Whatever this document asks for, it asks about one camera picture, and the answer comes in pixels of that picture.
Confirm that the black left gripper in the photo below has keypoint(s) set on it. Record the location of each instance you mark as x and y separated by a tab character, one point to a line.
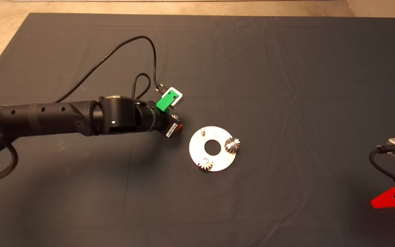
165	123

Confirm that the small steel planetary gear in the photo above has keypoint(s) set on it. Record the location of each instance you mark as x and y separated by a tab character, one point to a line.
176	118
231	146
205	166

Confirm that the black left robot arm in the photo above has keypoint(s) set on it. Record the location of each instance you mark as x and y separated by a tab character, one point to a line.
63	116

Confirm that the round metal carrier plate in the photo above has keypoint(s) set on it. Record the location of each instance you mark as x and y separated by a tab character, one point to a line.
197	147

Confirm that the dark grey table cloth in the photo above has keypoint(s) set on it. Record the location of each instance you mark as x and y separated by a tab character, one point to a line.
286	85

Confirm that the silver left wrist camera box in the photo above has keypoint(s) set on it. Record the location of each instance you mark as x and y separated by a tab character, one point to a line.
179	99

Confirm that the green left camera mount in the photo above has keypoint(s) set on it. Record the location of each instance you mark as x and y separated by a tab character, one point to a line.
165	101

